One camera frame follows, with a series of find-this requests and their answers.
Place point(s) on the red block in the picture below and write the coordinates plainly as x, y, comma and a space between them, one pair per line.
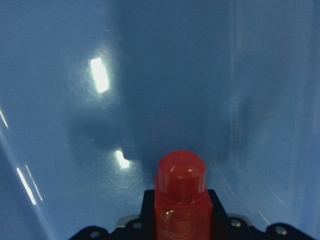
182, 205

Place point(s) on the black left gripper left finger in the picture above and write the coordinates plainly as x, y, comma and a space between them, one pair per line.
147, 215

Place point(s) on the blue plastic tray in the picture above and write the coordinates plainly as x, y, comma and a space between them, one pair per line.
93, 93

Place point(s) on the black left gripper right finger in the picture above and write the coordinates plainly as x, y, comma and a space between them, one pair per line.
219, 218

